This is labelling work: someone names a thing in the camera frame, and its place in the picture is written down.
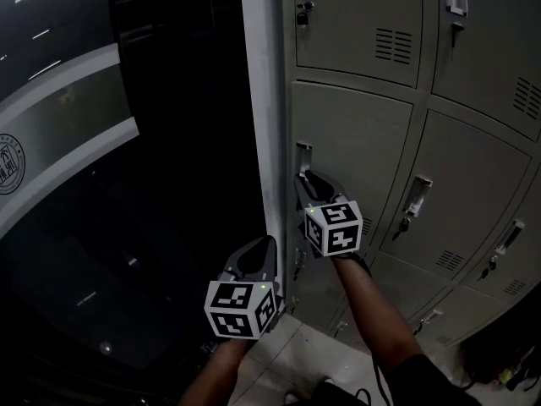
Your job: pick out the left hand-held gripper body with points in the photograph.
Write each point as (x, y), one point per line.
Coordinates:
(232, 307)

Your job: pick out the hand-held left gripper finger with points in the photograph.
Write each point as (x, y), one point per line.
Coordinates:
(270, 264)
(231, 261)

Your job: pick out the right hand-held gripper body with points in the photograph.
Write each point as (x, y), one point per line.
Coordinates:
(338, 231)

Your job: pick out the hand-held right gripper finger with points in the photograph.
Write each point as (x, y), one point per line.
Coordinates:
(334, 188)
(301, 190)

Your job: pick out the grey locker door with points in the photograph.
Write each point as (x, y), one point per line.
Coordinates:
(355, 133)

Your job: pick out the grey metal locker cabinet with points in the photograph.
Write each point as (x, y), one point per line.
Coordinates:
(465, 176)

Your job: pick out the person's left forearm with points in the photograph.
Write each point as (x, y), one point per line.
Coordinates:
(220, 370)

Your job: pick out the person's right forearm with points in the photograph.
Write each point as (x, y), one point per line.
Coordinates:
(372, 307)

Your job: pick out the person's shoe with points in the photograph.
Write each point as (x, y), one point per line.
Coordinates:
(324, 385)
(291, 398)

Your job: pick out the dark glass door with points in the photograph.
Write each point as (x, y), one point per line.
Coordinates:
(127, 210)

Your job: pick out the black padlock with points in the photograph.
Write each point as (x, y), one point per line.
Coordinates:
(302, 18)

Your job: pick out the person's black sleeve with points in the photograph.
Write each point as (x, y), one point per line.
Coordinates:
(431, 383)

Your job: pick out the red bag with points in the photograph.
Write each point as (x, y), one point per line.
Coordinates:
(486, 362)

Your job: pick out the yellow plush toy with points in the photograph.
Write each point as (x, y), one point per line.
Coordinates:
(504, 376)

